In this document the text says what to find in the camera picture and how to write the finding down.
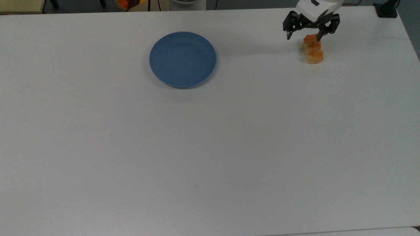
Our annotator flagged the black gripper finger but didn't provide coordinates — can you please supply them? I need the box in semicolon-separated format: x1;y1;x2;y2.
283;11;306;40
316;14;341;42

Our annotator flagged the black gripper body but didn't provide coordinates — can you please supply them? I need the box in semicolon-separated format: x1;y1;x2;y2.
297;15;332;29

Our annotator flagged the golden brown bread roll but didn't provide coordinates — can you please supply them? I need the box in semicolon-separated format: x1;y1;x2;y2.
302;34;325;65

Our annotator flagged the blue round plate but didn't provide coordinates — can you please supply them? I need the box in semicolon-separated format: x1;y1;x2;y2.
149;31;217;89

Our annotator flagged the cardboard box with orange items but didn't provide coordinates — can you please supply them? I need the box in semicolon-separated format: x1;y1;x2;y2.
114;0;148;12

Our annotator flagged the light wooden cabinet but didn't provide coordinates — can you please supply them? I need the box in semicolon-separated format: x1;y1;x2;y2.
0;0;46;14

